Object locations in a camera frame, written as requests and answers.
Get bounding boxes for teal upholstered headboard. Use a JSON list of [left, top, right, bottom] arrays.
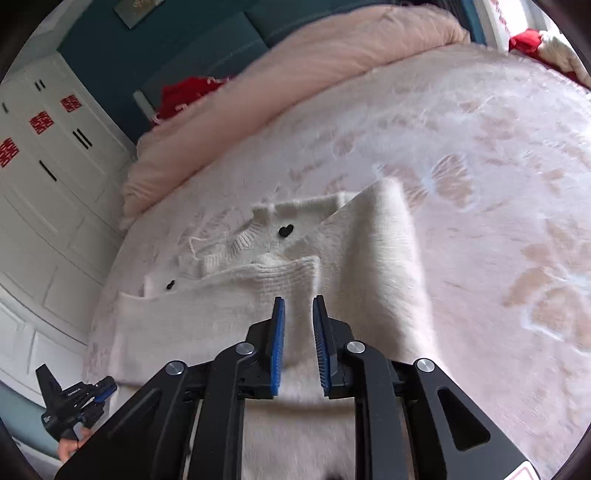
[[134, 0, 384, 145]]

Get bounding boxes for person's left hand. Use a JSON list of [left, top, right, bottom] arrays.
[[57, 424, 94, 461]]

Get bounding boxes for red cloth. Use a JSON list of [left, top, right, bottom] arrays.
[[509, 28, 549, 59]]

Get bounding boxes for framed wall picture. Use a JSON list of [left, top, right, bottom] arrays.
[[113, 0, 161, 27]]

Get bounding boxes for bed with pink floral blanket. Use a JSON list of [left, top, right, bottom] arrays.
[[83, 44, 591, 480]]

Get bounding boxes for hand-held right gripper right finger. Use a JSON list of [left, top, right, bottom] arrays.
[[312, 295, 541, 480]]

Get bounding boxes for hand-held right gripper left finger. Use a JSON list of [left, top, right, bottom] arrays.
[[54, 296, 286, 480]]

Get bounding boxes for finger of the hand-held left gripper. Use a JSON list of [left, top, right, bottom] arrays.
[[91, 376, 117, 408]]

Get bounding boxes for pink duvet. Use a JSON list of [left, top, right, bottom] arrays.
[[119, 7, 472, 230]]

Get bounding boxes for pale pink fluffy cloth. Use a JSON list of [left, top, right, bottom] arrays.
[[536, 32, 591, 89]]

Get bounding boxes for red garment at headboard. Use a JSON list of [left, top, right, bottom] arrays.
[[154, 76, 232, 124]]

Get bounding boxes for cream knit sweater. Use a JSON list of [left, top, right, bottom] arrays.
[[108, 178, 445, 480]]

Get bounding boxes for white wardrobe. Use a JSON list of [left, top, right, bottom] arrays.
[[0, 51, 139, 403]]

